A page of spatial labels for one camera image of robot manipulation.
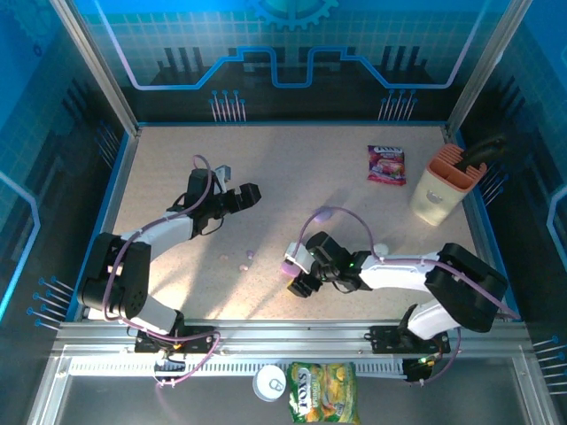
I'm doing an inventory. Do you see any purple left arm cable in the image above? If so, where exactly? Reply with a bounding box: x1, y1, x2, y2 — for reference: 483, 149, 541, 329
102, 154, 221, 389

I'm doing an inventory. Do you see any white round tin lid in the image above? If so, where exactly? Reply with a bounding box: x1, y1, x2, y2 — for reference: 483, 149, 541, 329
252, 365, 287, 403

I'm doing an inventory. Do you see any yellow green candy bag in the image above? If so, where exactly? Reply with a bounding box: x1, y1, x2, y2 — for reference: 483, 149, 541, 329
286, 361, 361, 425

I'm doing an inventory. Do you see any purple candy bag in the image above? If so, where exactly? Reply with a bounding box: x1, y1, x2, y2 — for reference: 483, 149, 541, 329
366, 144, 408, 187

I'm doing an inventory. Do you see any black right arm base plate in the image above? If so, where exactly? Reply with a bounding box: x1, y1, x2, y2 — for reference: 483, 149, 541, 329
369, 324, 452, 355

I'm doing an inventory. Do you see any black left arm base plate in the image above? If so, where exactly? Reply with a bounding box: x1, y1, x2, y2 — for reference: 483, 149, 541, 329
134, 324, 217, 355

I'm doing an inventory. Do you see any black handled knife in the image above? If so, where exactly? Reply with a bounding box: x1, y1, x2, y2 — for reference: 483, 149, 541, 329
455, 136, 507, 173

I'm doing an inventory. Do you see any cream knife block orange top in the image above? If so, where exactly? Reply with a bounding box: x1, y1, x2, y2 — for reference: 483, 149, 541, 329
409, 142, 488, 228

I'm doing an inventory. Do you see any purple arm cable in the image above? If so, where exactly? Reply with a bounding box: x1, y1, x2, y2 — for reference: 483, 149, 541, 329
102, 154, 221, 389
285, 205, 522, 386

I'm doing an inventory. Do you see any aluminium frame post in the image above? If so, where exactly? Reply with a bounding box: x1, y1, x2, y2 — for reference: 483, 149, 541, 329
50, 0, 141, 136
446, 0, 535, 136

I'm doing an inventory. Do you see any aluminium frame rail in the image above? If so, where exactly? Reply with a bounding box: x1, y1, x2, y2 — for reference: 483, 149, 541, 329
51, 318, 532, 356

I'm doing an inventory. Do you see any white slotted cable duct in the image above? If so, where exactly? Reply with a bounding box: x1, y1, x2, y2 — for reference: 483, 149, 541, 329
66, 357, 416, 378

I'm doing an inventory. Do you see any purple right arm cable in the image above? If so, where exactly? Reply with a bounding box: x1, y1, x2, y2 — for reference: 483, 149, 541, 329
285, 205, 522, 386

